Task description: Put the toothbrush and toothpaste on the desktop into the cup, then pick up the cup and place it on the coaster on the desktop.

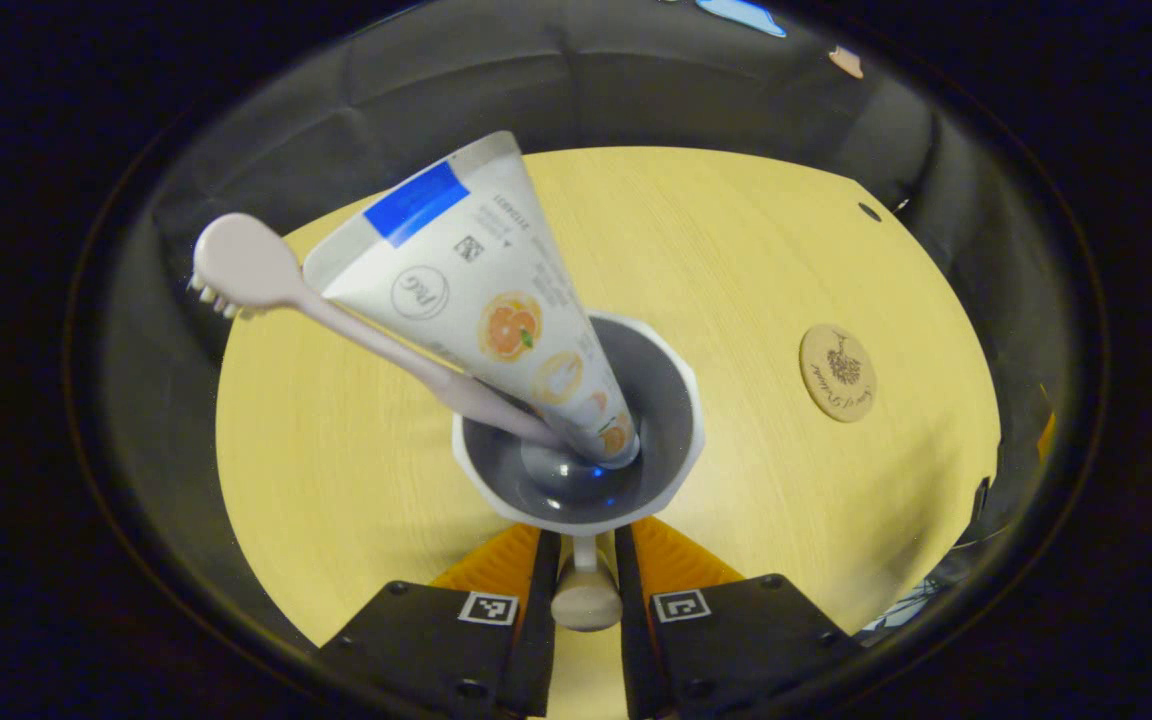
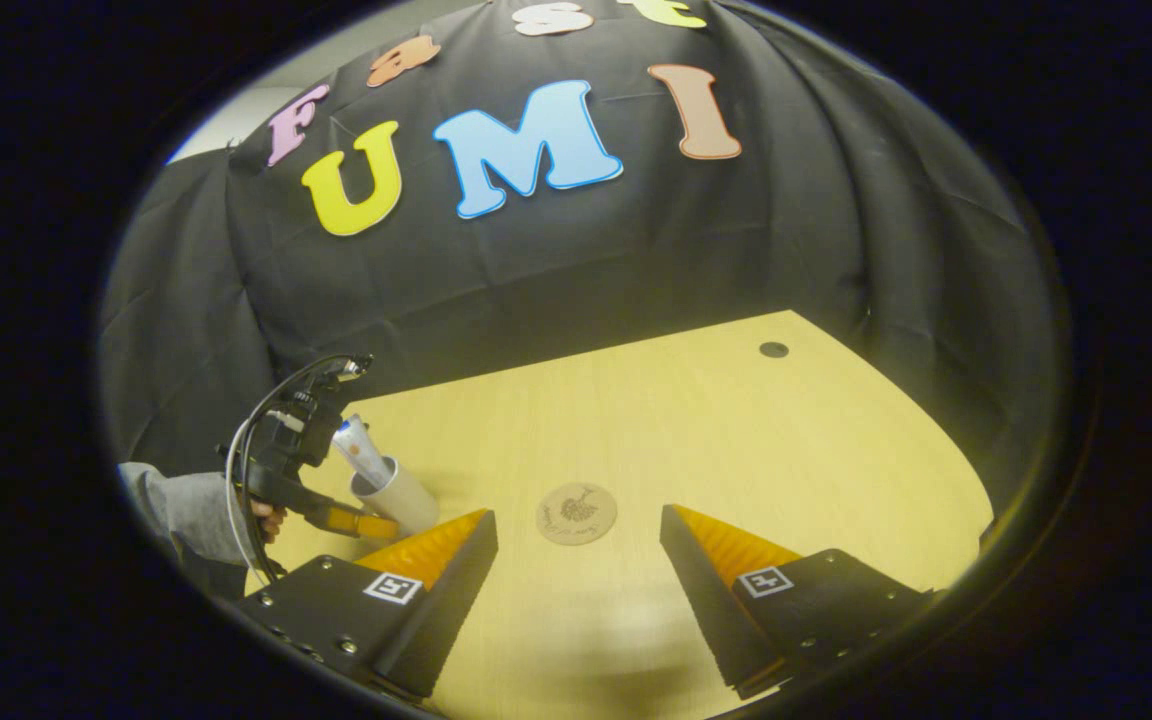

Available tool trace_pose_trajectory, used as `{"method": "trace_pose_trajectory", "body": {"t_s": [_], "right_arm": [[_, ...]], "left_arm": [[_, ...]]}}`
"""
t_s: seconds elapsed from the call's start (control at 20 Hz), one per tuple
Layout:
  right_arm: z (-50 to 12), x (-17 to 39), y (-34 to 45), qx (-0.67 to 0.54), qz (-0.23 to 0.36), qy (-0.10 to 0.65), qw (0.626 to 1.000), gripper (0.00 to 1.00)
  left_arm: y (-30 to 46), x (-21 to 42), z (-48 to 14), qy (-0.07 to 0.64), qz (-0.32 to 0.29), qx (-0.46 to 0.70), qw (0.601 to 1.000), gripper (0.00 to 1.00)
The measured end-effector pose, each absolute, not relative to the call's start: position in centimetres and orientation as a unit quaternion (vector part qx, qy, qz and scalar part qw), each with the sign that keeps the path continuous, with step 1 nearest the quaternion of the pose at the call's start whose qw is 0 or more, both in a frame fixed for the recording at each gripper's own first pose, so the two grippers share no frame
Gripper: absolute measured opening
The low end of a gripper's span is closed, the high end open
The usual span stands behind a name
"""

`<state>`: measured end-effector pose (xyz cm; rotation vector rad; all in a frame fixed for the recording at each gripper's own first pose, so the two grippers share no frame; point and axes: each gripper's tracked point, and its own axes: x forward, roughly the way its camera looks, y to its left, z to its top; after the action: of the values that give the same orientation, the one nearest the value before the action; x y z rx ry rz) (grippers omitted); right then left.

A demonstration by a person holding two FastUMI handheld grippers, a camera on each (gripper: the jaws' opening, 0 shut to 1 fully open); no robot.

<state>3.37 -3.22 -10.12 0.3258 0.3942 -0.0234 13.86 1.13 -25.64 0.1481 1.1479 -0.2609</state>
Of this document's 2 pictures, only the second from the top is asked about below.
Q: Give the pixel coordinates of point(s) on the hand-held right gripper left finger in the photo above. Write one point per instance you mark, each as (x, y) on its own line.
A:
(446, 610)

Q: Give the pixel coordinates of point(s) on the white toothpaste tube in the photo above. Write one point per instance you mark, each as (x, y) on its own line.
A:
(361, 455)

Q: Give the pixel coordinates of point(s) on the light wooden desktop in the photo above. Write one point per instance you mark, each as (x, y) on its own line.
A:
(686, 430)

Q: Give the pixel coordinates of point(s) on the round cork coaster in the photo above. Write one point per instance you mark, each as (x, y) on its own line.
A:
(576, 513)

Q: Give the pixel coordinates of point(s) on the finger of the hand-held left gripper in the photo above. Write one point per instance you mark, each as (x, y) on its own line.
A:
(356, 522)

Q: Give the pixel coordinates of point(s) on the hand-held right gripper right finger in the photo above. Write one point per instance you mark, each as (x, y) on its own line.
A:
(706, 610)

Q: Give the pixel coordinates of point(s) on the black backdrop cloth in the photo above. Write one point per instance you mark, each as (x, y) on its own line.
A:
(636, 250)

